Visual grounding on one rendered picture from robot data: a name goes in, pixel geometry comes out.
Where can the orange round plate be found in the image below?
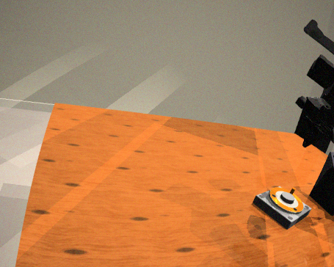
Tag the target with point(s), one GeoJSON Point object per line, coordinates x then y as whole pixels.
{"type": "Point", "coordinates": [294, 208]}

